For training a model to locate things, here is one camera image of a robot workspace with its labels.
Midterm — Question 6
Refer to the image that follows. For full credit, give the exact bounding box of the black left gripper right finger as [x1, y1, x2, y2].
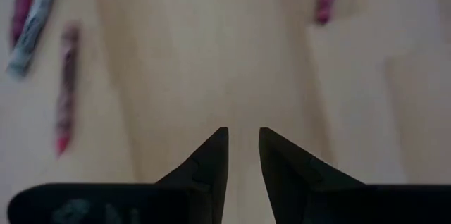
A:
[258, 127, 451, 224]

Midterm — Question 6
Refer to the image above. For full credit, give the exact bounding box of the white crayon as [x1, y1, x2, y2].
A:
[6, 0, 63, 78]

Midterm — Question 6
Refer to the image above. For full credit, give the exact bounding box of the magenta crayon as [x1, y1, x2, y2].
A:
[9, 0, 39, 48]

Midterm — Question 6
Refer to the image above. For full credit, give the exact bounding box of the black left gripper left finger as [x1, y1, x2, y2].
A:
[6, 127, 230, 224]

